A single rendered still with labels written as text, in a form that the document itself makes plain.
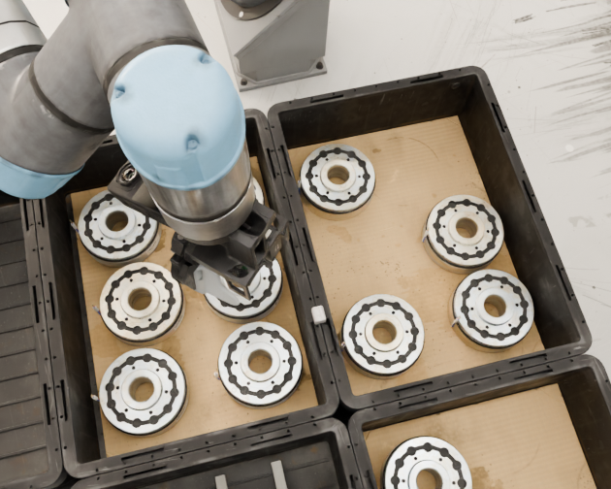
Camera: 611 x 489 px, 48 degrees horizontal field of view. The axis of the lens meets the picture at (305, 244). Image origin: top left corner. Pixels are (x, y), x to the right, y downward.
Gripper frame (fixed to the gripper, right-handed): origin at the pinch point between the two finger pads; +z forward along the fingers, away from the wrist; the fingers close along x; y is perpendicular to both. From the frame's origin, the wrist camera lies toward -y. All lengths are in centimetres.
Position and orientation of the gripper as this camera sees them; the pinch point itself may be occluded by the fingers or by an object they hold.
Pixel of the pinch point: (216, 259)
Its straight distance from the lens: 73.8
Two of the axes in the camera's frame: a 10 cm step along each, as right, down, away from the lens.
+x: 5.1, -8.2, 2.7
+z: 0.0, 3.1, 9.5
